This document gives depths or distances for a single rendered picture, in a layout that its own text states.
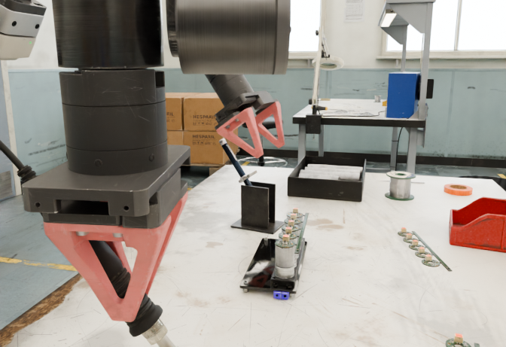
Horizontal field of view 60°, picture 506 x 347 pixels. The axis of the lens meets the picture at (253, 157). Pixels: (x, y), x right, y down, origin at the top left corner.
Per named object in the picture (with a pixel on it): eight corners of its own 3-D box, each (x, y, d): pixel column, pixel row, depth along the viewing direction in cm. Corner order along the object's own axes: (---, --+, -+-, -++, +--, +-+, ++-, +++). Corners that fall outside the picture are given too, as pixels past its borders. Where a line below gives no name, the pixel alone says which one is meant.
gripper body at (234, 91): (272, 98, 79) (251, 64, 80) (247, 103, 70) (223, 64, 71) (245, 117, 82) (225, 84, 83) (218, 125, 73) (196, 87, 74)
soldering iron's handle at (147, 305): (140, 321, 30) (19, 173, 28) (168, 303, 30) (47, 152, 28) (127, 344, 28) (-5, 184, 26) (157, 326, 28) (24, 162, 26)
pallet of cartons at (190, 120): (102, 174, 422) (96, 96, 407) (135, 156, 499) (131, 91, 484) (224, 178, 405) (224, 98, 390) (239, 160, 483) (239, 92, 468)
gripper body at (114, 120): (192, 170, 31) (190, 65, 30) (147, 226, 22) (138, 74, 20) (104, 167, 32) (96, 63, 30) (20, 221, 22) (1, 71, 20)
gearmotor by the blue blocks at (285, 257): (273, 283, 56) (273, 245, 55) (276, 275, 58) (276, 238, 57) (292, 285, 55) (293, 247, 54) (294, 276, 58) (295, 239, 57)
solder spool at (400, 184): (396, 202, 93) (398, 178, 92) (379, 194, 98) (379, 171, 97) (420, 199, 95) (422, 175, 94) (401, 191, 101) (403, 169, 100)
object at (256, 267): (296, 299, 54) (296, 290, 54) (239, 293, 56) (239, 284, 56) (306, 248, 70) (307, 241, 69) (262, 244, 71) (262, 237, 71)
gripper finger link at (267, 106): (300, 135, 80) (273, 91, 81) (286, 141, 74) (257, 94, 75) (272, 153, 83) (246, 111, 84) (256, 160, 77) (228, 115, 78)
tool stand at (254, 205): (257, 238, 83) (227, 188, 84) (299, 216, 79) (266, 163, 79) (244, 250, 78) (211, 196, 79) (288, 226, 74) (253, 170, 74)
